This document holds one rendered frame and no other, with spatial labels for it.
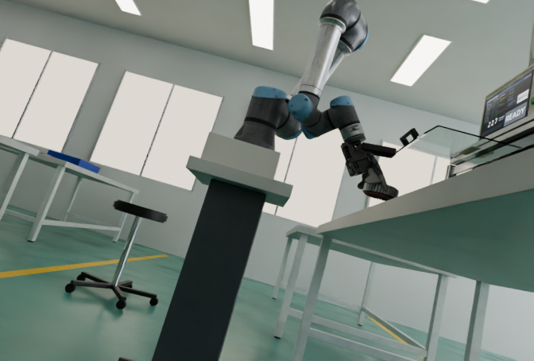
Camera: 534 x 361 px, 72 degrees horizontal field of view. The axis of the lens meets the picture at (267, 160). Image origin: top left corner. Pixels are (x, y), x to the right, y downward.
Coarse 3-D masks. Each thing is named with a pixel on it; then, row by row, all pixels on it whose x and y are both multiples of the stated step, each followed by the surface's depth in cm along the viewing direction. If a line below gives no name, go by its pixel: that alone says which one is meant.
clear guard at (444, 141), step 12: (432, 132) 121; (444, 132) 118; (456, 132) 116; (408, 144) 122; (420, 144) 134; (432, 144) 131; (444, 144) 128; (456, 144) 125; (468, 144) 122; (480, 144) 119; (492, 144) 117; (504, 144) 114; (456, 156) 135; (468, 156) 132
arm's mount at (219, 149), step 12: (216, 144) 115; (228, 144) 115; (240, 144) 115; (252, 144) 115; (204, 156) 114; (216, 156) 114; (228, 156) 114; (240, 156) 114; (252, 156) 114; (264, 156) 115; (276, 156) 115; (240, 168) 114; (252, 168) 114; (264, 168) 114; (276, 168) 114
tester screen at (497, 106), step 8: (520, 80) 119; (528, 80) 114; (512, 88) 123; (520, 88) 118; (528, 88) 113; (496, 96) 132; (504, 96) 126; (512, 96) 121; (488, 104) 136; (496, 104) 130; (504, 104) 125; (520, 104) 115; (488, 112) 134; (496, 112) 129; (504, 112) 123; (488, 120) 133; (504, 120) 122; (488, 128) 131
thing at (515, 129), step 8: (520, 120) 108; (528, 120) 104; (504, 128) 115; (512, 128) 111; (520, 128) 106; (528, 128) 103; (488, 136) 124; (496, 136) 119; (504, 136) 114; (512, 136) 110; (520, 136) 108; (456, 160) 143
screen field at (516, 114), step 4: (524, 104) 113; (516, 108) 117; (520, 108) 114; (524, 108) 112; (508, 112) 121; (512, 112) 119; (516, 112) 116; (520, 112) 114; (524, 112) 112; (508, 116) 120; (512, 116) 118; (516, 116) 116; (520, 116) 113; (508, 120) 120; (512, 120) 117; (516, 120) 115; (504, 124) 121; (508, 124) 119
